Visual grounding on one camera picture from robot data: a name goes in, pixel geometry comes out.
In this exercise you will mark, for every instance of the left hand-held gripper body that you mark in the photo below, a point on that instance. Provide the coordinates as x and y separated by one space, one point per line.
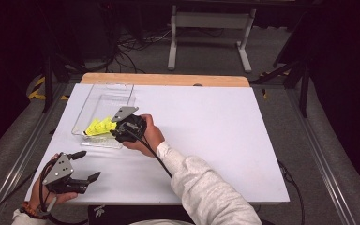
59 170

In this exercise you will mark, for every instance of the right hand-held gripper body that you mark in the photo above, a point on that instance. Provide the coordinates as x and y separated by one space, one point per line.
131 128

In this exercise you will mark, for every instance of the yellow plastic shuttlecock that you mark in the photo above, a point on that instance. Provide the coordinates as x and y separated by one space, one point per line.
90 129
112 124
101 126

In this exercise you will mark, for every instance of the clear plastic container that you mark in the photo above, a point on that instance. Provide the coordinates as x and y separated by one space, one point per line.
100 100

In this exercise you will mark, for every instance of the person's right hand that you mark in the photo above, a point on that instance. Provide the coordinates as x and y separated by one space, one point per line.
153 137

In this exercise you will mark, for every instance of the person's left hand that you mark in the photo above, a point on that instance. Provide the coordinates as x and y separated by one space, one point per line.
37 195

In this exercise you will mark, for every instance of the person's black garment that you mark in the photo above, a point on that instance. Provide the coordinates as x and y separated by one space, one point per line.
131 214

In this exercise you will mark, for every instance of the black stand leg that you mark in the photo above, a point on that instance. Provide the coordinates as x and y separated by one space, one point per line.
48 87
304 93

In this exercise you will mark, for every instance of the yellow black floor tape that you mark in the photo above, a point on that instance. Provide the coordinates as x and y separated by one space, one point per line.
36 93

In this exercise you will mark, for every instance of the white metal stand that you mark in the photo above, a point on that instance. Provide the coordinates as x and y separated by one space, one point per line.
211 20

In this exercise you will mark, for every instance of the aluminium floor rail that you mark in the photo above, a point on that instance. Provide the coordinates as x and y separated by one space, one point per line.
321 157
20 157

